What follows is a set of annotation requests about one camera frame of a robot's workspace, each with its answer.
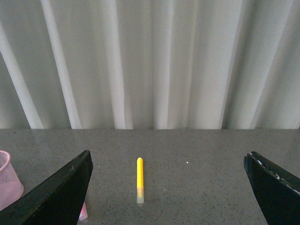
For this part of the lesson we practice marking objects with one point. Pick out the pink marker pen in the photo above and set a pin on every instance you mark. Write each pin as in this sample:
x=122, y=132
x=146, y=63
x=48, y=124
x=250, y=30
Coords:
x=83, y=214

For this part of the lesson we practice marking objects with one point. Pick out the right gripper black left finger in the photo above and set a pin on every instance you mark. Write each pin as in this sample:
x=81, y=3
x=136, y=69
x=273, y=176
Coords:
x=58, y=200

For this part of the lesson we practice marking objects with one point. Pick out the yellow marker pen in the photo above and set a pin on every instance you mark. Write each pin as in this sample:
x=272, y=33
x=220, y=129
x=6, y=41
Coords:
x=139, y=182

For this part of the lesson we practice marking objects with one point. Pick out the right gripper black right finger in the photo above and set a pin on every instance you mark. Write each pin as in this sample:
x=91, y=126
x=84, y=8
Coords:
x=276, y=190

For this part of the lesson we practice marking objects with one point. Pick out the pink mesh pen cup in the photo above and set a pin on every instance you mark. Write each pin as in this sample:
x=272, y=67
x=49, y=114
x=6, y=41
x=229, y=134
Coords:
x=11, y=189

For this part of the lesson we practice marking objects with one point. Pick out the white pleated curtain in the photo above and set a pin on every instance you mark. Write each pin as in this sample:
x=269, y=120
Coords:
x=162, y=64

